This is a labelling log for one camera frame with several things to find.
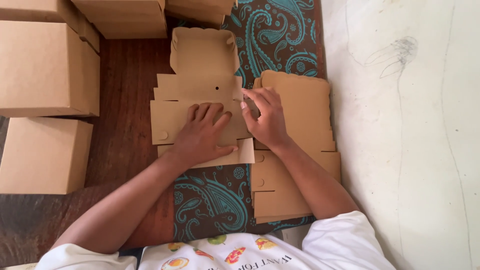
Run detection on assembled kraft cardboard box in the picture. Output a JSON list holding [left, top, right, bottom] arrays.
[[0, 117, 94, 195], [0, 0, 101, 54], [164, 0, 238, 30], [0, 20, 101, 118], [70, 0, 168, 40]]

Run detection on person's right hand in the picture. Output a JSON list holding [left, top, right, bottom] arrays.
[[240, 86, 292, 151]]

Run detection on white printed t-shirt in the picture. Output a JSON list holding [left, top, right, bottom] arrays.
[[34, 210, 397, 270]]

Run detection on stack of flat kraft blanks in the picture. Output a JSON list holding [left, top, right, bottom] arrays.
[[249, 70, 342, 225]]

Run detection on brown teal paisley cloth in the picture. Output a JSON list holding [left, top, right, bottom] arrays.
[[172, 0, 328, 243]]

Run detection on person's left hand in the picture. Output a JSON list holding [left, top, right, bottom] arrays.
[[169, 102, 239, 168]]

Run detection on half-folded kraft cardboard box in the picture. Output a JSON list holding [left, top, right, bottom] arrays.
[[150, 27, 256, 169]]

